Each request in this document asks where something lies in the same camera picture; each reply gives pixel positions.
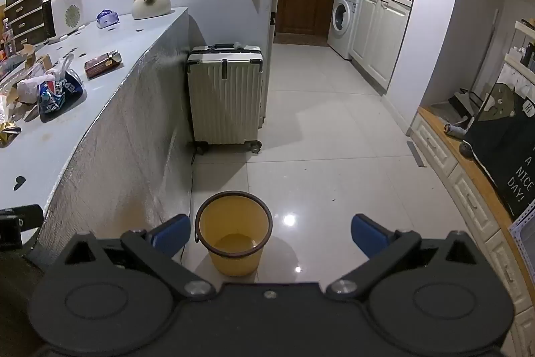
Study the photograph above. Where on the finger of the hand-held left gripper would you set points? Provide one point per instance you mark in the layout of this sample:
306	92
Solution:
10	223

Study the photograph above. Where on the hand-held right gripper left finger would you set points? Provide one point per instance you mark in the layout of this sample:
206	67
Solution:
171	235

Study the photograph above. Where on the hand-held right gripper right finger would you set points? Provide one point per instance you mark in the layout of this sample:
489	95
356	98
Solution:
368	235

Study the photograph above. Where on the orange plastic bucket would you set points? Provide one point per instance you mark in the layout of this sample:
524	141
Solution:
234	256

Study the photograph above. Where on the white plastic bag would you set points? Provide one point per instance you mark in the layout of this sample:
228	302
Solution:
31	86

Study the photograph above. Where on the red cigarette box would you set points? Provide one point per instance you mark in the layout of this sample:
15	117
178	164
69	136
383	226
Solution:
102	65

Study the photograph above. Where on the golden foil wrapper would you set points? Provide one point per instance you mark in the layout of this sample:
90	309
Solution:
9	133

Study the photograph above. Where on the white window-seat drawer unit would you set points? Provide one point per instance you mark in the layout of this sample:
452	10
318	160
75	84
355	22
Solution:
472	198

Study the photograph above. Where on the dark small ball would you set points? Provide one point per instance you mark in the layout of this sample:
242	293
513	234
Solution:
467	150

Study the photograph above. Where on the small spray can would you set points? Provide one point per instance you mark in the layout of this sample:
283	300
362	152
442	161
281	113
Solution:
455	129

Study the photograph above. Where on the crushed blue drink can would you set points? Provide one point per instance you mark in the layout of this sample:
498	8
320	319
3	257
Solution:
62	91

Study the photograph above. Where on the white hard-shell suitcase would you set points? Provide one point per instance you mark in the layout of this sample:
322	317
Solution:
225	97

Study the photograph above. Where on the black printed bag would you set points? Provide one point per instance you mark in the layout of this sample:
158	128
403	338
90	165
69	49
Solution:
501	139

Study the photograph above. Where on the brown torn cardboard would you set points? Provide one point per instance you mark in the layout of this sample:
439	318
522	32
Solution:
35	56

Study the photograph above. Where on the white kitchen cabinets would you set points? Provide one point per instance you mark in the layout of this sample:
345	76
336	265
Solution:
380	35

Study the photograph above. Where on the dark drawer cabinet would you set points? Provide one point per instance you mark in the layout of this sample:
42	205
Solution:
25	18

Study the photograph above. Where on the white washing machine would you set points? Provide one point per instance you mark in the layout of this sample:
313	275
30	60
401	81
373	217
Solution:
343	20

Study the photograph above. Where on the white fan heater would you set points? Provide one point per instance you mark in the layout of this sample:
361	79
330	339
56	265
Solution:
67	12

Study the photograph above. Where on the blue tissue pack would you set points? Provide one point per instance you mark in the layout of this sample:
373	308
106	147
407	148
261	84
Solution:
107	18

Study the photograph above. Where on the cat-shaped ceramic ornament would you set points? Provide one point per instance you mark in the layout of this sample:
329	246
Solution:
150	5

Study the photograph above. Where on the white storage shelf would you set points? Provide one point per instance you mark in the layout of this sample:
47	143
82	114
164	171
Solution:
520	60

